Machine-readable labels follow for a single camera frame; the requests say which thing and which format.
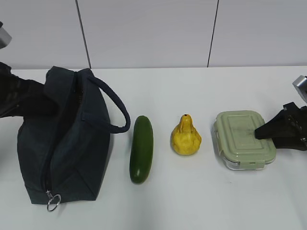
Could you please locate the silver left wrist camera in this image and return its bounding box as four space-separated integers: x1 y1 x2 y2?
0 22 12 49

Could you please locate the dark blue lunch bag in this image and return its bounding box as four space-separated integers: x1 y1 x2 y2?
17 67 130 205

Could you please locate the metal zipper key ring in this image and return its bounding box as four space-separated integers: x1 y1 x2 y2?
46 189 62 212

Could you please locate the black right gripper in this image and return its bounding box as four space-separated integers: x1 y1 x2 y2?
255 102 307 151

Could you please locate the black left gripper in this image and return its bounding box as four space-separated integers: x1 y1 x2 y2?
0 62 59 118

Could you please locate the yellow pear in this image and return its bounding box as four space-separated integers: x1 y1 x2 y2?
171 114 202 156

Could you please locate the green lidded glass container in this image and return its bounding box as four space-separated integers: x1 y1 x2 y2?
213 110 276 171

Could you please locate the green cucumber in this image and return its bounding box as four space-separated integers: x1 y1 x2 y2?
130 115 154 184

